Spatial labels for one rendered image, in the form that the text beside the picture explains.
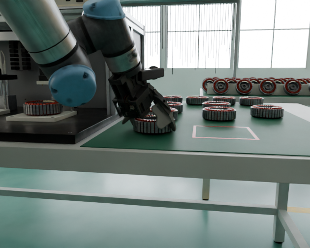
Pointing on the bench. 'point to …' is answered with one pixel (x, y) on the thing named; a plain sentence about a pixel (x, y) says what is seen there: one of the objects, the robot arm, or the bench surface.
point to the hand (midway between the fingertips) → (154, 125)
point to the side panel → (139, 42)
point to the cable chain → (18, 56)
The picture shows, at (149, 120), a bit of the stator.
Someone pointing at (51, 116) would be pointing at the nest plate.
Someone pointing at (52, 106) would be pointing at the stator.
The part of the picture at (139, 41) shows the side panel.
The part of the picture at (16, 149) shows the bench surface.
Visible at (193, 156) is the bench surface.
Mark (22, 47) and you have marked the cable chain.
